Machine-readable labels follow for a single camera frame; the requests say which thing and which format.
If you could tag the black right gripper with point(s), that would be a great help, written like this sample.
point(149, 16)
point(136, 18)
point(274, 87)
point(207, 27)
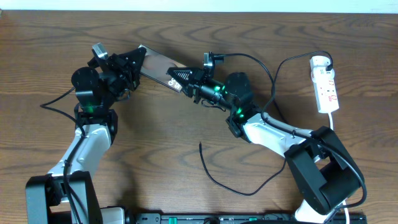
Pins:
point(192, 87)

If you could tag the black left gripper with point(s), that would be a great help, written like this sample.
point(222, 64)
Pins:
point(118, 65)

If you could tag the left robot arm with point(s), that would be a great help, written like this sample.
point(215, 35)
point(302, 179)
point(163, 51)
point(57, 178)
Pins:
point(66, 194)

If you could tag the white charger adapter plug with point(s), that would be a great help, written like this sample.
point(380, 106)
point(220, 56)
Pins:
point(321, 61)

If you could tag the white power strip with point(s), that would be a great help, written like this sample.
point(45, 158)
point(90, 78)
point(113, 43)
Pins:
point(325, 89)

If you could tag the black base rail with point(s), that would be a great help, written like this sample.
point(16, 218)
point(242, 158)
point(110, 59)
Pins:
point(212, 218)

